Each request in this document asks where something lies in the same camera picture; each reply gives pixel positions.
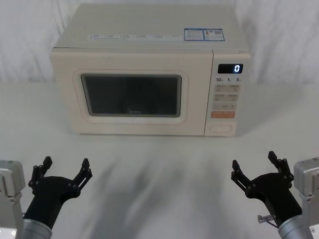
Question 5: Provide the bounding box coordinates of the white table cloth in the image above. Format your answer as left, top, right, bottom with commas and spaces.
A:
0, 80, 319, 239

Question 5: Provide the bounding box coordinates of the cream microwave oven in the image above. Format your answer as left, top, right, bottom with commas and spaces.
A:
49, 2, 252, 137

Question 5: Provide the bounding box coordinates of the oven control panel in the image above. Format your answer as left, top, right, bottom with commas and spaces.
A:
204, 49, 251, 137

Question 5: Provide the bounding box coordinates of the blue and white sticker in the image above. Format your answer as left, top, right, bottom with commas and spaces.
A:
183, 27, 225, 42

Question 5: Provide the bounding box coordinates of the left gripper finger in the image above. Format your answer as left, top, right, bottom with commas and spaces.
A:
71, 157, 93, 197
27, 156, 53, 195

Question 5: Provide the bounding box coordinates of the long white sticker strip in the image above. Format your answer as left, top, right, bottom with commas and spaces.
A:
86, 33, 181, 41

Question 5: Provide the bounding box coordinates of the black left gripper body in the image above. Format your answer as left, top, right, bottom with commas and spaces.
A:
23, 175, 81, 226

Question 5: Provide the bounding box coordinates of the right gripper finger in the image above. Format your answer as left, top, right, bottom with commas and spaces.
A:
230, 159, 255, 197
268, 150, 295, 189

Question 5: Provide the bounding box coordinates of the white curtain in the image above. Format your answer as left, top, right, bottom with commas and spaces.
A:
0, 0, 319, 84

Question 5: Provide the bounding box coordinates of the thin cable with silver plug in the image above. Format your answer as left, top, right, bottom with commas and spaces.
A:
257, 215, 280, 229

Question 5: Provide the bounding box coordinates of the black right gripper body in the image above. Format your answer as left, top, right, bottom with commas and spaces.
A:
245, 171, 304, 224

